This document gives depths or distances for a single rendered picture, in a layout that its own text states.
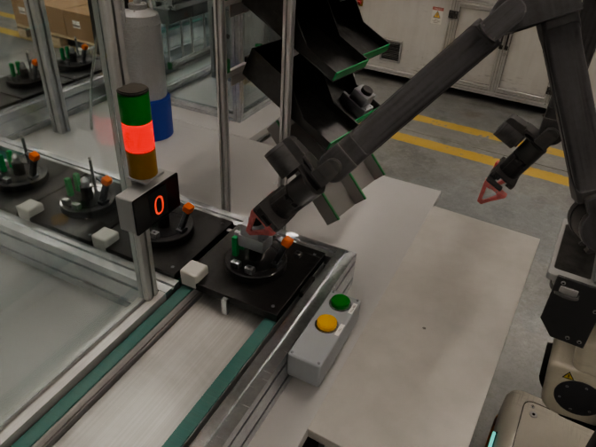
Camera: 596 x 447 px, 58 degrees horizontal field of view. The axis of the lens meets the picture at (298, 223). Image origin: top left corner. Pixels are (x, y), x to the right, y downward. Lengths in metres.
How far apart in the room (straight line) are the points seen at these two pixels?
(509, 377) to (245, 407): 1.66
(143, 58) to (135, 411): 1.23
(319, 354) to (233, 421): 0.21
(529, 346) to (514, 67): 3.00
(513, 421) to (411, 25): 3.96
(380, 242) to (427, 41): 3.85
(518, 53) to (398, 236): 3.66
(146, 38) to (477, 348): 1.37
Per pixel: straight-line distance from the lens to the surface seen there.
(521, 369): 2.52
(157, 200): 0.99
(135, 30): 1.90
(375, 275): 1.39
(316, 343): 1.06
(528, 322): 2.75
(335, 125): 1.30
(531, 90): 5.11
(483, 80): 5.16
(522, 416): 1.97
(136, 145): 0.93
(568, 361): 1.42
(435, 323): 1.30
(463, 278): 1.45
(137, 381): 1.07
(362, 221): 1.58
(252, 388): 0.98
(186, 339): 1.13
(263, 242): 1.14
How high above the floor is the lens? 1.73
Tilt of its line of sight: 34 degrees down
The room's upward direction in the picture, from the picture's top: 3 degrees clockwise
